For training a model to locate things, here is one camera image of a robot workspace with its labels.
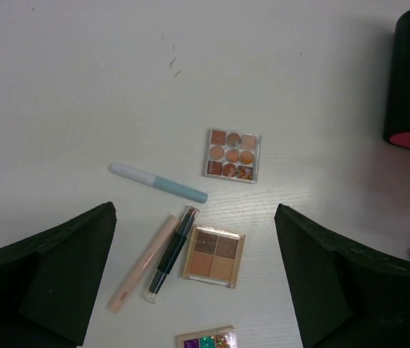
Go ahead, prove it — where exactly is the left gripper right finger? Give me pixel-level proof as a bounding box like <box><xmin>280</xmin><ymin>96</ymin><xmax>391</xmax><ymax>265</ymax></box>
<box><xmin>275</xmin><ymin>204</ymin><xmax>410</xmax><ymax>347</ymax></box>

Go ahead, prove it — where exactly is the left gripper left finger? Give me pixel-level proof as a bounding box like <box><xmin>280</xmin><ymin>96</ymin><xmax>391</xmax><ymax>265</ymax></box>
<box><xmin>0</xmin><ymin>202</ymin><xmax>117</xmax><ymax>347</ymax></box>

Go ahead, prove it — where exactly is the colourful glitter eyeshadow palette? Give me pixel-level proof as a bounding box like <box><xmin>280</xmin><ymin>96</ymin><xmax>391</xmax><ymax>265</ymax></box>
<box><xmin>176</xmin><ymin>326</ymin><xmax>238</xmax><ymax>348</ymax></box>

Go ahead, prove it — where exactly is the four-pan brown eyeshadow palette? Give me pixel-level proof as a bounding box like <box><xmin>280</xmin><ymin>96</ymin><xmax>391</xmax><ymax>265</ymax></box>
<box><xmin>183</xmin><ymin>225</ymin><xmax>246</xmax><ymax>289</ymax></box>

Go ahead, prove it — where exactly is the nine-pan orange eyeshadow palette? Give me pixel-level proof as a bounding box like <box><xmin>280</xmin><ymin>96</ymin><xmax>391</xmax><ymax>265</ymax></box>
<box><xmin>204</xmin><ymin>128</ymin><xmax>262</xmax><ymax>184</ymax></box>

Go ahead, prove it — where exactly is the pink slim pencil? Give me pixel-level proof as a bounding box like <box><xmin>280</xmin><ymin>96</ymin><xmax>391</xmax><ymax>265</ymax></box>
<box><xmin>108</xmin><ymin>215</ymin><xmax>180</xmax><ymax>313</ymax></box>

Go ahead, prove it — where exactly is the white and blue pen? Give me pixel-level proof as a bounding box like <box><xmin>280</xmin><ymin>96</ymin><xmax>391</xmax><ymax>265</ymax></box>
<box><xmin>109</xmin><ymin>163</ymin><xmax>208</xmax><ymax>204</ymax></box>

